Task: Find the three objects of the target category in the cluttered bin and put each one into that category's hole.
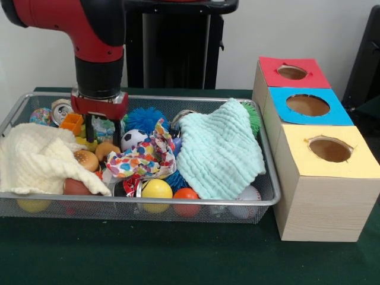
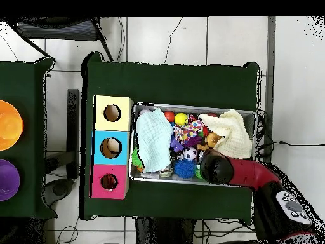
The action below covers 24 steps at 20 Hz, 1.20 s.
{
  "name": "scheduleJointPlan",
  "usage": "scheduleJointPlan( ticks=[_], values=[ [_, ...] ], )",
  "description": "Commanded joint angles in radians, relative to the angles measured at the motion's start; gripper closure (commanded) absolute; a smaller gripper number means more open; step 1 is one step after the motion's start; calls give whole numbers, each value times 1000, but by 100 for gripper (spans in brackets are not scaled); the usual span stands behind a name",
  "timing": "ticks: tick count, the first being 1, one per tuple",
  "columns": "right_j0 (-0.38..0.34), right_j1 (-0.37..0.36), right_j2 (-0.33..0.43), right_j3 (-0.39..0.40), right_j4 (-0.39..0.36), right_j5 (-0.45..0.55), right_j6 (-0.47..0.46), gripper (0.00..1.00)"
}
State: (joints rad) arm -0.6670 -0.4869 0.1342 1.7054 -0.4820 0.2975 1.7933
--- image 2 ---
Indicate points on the blue spiky ball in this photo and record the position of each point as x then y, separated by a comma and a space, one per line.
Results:
185, 168

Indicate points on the mint waffle cloth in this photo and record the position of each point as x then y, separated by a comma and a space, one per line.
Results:
155, 139

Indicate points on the cream waffle cloth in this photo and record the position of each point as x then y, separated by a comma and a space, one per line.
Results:
231, 132

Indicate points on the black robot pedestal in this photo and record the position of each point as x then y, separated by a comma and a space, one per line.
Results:
162, 231

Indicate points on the tan plush toy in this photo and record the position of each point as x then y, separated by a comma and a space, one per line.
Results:
201, 147

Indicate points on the black and white soccer ball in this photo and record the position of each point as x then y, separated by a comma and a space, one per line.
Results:
190, 153

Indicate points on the toy burger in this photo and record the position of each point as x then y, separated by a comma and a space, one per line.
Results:
212, 139

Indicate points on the plain green spiky ball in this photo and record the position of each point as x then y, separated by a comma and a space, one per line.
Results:
198, 174

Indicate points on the green spiky ball with eyes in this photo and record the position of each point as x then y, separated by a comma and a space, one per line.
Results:
137, 158

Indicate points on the orange plastic bowl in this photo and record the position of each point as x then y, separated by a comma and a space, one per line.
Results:
9, 125

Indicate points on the yellow smooth ball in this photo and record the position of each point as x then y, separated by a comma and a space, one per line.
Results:
181, 119

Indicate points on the colourful polka dot cloth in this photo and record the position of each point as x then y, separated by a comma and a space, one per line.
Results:
188, 132

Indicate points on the silver mesh bin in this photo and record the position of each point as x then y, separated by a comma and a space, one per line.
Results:
177, 179

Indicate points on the dark green tablecloth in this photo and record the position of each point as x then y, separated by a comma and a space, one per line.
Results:
165, 81

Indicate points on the black chair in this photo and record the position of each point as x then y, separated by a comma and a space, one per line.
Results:
58, 29

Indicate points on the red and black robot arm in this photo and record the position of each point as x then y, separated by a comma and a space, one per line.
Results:
248, 172

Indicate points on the purple object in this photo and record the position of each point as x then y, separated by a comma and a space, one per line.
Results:
7, 180

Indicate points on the wooden box with three holes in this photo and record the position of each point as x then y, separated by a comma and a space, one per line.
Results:
125, 122

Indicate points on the orange smooth ball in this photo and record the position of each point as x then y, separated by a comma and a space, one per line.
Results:
169, 116

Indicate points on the green side table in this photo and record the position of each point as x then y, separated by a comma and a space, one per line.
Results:
28, 178

